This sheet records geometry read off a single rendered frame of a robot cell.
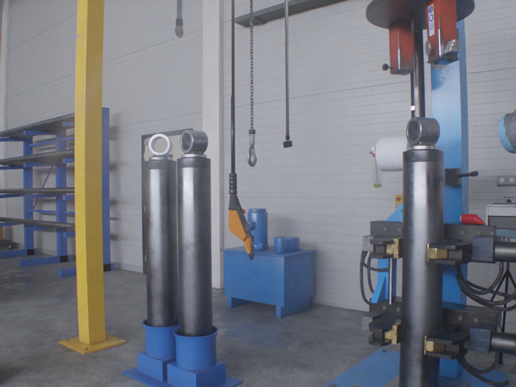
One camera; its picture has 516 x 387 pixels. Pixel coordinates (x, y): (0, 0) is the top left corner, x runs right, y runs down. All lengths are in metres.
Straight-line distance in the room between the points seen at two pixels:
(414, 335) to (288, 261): 2.30
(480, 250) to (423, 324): 0.48
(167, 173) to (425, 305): 1.77
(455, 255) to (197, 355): 1.63
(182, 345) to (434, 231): 1.65
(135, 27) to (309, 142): 3.85
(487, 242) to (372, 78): 2.84
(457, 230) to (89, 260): 2.73
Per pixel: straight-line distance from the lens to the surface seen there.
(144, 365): 3.37
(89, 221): 3.88
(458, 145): 2.91
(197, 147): 2.91
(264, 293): 4.77
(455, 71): 2.99
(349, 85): 5.09
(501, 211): 2.63
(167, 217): 3.10
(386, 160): 3.49
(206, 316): 2.98
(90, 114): 3.93
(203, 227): 2.87
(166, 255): 3.12
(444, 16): 2.50
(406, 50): 2.79
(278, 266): 4.61
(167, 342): 3.22
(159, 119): 7.04
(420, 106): 2.94
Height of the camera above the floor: 1.27
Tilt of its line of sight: 1 degrees down
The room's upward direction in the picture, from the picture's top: straight up
